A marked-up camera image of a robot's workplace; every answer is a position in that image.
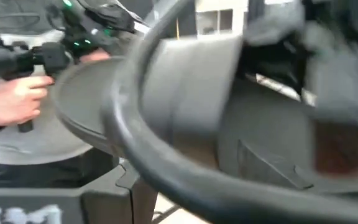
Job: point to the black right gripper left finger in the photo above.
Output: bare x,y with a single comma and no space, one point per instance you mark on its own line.
57,199

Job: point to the person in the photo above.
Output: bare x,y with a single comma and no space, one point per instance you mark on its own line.
42,146

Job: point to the person's hand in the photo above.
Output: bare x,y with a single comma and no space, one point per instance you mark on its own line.
11,99
95,56

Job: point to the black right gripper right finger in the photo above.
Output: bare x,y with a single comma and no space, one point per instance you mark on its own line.
269,168

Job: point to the black rubber slide sandal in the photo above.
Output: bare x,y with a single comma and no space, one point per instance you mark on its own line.
191,87

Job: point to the white shelf unit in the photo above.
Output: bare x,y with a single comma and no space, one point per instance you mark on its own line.
241,21

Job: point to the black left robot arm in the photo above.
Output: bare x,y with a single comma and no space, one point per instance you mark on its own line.
272,65

